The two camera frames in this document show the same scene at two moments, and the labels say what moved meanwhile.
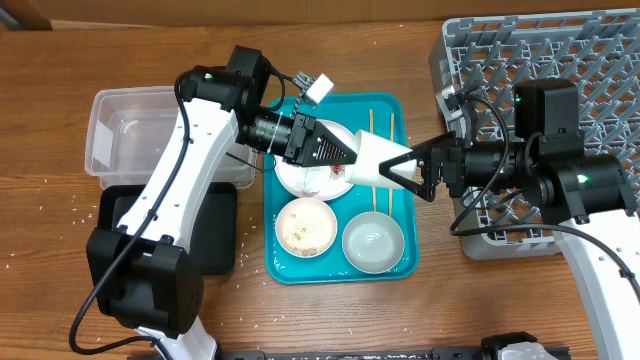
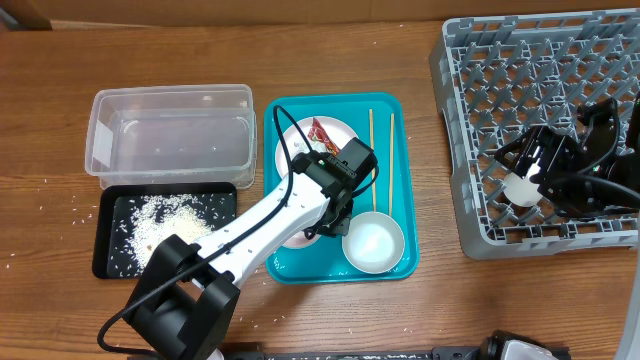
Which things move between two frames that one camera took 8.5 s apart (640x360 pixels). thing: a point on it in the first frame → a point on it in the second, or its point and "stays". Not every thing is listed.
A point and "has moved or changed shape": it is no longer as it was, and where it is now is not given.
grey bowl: [373, 242] stays
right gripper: [427, 156] → [558, 147]
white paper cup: [371, 150] has moved or changed shape
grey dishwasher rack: [475, 64] stays
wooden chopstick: [391, 188] stays
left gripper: [307, 155] → [342, 224]
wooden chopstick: [372, 130] stays
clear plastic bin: [127, 129] stays
